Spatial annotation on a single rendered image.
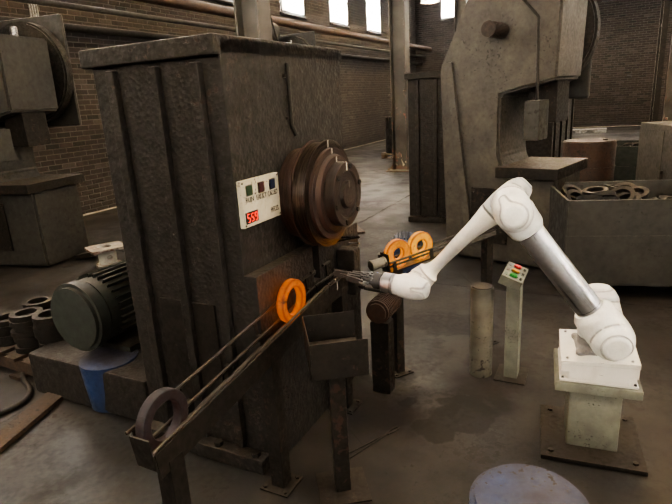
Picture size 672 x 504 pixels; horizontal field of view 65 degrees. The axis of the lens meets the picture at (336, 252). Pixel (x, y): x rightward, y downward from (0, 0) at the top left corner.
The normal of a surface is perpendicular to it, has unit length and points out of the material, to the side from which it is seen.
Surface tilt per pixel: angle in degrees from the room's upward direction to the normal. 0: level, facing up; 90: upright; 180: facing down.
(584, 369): 90
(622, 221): 90
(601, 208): 90
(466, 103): 90
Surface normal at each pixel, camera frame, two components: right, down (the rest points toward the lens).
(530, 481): -0.06, -0.96
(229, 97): 0.89, 0.07
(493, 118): -0.65, 0.25
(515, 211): -0.29, 0.25
